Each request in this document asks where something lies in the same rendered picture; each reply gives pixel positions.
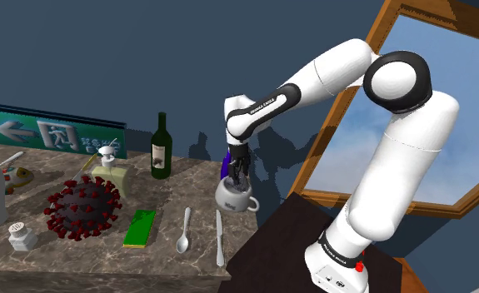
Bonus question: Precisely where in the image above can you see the blue bottle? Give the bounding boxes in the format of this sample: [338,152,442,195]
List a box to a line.
[220,147,232,182]

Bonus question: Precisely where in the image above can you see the white mug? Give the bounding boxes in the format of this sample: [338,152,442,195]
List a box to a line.
[214,176,261,214]

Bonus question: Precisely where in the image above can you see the dark green wine bottle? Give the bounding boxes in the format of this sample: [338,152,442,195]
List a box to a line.
[150,112,174,181]

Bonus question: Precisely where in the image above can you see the silver knife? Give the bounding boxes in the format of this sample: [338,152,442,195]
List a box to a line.
[215,209,227,268]

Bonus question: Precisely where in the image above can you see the silver spoon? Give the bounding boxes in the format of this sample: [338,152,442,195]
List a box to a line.
[175,206,192,255]

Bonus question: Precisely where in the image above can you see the dark robot stand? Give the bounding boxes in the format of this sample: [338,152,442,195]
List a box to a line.
[216,191,405,293]

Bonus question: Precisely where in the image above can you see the green flat sponge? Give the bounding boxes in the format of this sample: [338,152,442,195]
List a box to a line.
[122,209,157,250]

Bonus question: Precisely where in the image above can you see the pale yellow soap dispenser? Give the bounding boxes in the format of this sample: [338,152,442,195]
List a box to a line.
[90,137,130,200]

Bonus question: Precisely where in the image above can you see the yellow thin brush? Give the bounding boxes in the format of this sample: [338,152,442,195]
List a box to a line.
[71,152,99,184]

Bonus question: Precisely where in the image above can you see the dark red-spiked virus model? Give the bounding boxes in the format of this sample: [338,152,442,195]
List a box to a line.
[42,174,123,242]

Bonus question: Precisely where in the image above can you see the green exit sign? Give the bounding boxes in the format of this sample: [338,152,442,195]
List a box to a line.
[0,101,127,160]

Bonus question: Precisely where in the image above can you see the wood framed window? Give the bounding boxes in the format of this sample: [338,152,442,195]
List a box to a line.
[287,0,479,221]

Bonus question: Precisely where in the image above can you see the colourful toy fish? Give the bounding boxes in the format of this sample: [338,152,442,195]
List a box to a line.
[1,166,35,196]

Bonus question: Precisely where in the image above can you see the white pen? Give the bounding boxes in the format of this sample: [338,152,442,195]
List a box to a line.
[0,151,25,169]

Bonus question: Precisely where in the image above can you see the white salt shaker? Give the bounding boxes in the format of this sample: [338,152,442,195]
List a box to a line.
[7,221,40,252]

